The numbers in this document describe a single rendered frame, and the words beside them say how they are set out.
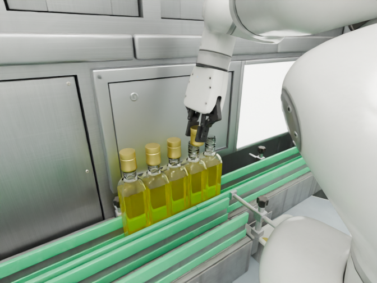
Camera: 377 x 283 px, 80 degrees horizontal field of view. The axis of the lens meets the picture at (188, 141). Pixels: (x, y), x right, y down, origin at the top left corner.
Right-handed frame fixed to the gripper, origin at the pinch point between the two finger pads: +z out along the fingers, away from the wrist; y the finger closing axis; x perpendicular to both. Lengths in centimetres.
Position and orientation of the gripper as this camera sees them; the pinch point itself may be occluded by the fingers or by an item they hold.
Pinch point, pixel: (197, 131)
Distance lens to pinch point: 55.8
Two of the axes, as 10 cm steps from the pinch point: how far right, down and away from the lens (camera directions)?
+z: -2.1, 9.4, 2.8
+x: 8.2, 0.1, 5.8
